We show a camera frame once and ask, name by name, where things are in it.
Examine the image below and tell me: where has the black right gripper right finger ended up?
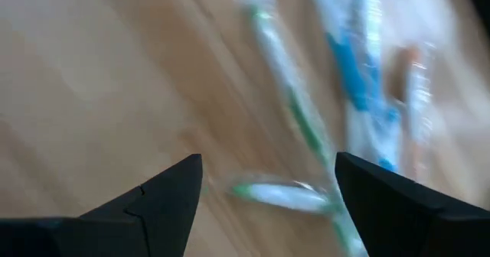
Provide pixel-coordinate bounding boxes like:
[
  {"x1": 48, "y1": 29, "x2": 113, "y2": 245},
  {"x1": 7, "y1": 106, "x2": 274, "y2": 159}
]
[{"x1": 335, "y1": 151, "x2": 490, "y2": 257}]

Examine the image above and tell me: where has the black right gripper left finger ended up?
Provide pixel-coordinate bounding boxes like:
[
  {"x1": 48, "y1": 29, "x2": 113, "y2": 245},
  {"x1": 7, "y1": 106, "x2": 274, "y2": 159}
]
[{"x1": 0, "y1": 153, "x2": 203, "y2": 257}]

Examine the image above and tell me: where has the green white toothbrush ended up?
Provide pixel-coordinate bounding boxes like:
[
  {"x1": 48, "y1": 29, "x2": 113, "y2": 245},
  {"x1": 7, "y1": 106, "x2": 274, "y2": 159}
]
[
  {"x1": 235, "y1": 0, "x2": 368, "y2": 257},
  {"x1": 228, "y1": 179, "x2": 336, "y2": 214}
]

